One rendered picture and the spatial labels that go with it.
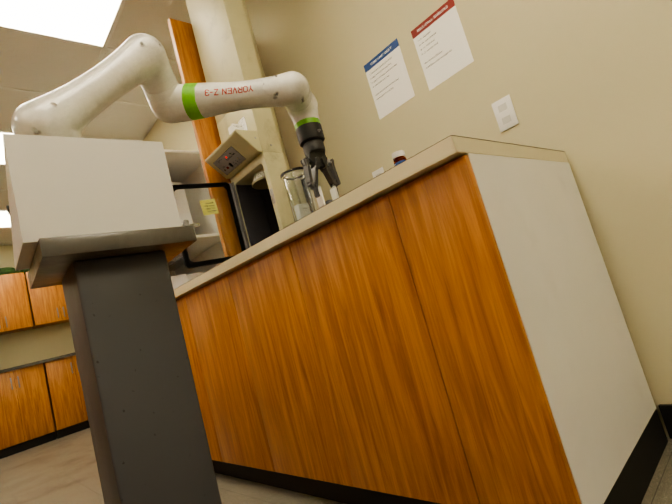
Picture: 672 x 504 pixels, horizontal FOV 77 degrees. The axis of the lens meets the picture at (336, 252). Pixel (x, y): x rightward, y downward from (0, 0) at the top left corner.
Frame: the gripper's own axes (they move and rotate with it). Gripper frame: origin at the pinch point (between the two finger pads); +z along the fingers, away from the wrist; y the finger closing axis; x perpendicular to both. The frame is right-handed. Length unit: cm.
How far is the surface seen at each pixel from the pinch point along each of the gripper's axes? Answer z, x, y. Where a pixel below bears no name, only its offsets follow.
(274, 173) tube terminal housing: -29, -46, -15
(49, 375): 25, -546, 22
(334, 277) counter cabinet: 27.8, 8.1, 14.0
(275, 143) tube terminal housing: -44, -46, -20
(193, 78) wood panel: -98, -83, -8
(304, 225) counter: 9.9, 4.6, 17.0
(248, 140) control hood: -44, -45, -6
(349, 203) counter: 10.4, 25.1, 16.7
